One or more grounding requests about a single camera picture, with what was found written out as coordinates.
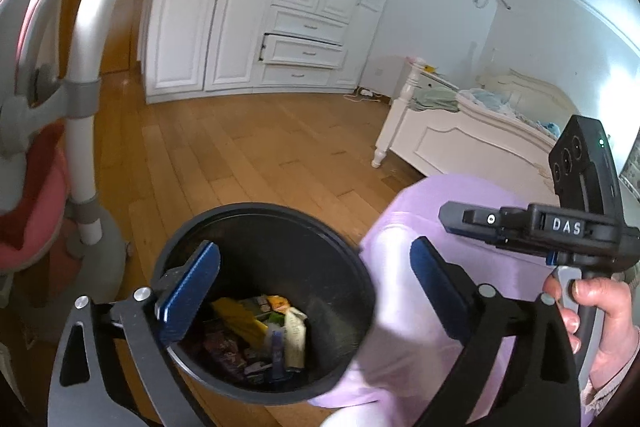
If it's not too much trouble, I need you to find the light blue blanket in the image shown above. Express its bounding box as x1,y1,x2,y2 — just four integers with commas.
457,88,516,115

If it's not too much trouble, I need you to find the white nightstand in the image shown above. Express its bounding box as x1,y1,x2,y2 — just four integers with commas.
417,67,461,90

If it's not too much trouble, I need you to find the person's right forearm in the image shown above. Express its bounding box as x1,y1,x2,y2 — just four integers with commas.
580,332,640,423

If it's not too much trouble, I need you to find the yellow drink pouch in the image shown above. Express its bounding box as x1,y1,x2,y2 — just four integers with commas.
210,297,271,352

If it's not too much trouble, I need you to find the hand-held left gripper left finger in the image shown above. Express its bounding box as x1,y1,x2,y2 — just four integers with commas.
47,240,222,427

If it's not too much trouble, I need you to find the dark brown wrapper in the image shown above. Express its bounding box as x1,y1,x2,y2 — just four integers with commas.
192,322,251,375

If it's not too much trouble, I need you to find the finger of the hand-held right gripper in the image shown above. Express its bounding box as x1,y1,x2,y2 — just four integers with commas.
439,202,531,240

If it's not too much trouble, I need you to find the black trash bin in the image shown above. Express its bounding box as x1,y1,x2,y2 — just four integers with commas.
149,203,377,407

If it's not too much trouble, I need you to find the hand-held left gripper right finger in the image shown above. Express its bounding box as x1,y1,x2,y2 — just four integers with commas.
409,236,583,427

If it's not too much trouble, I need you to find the white plastic packet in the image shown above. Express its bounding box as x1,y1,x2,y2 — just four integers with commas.
282,307,308,370

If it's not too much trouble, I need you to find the green folded blanket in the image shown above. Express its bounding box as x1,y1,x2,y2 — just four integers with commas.
411,86,461,112

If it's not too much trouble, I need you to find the person's right hand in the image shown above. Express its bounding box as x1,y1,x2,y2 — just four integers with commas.
542,276,640,388

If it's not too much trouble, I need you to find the white wardrobe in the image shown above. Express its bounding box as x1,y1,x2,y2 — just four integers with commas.
137,0,416,105

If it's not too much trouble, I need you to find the pink white study chair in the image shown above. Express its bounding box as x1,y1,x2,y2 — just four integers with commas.
0,0,136,343

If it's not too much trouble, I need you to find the purple tablecloth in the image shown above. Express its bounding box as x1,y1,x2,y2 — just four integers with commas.
307,173,596,427

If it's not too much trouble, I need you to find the orange wrapper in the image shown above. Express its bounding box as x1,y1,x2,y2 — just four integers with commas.
262,294,292,313

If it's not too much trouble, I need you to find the cream bed frame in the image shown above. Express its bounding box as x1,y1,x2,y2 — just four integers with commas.
371,57,626,208

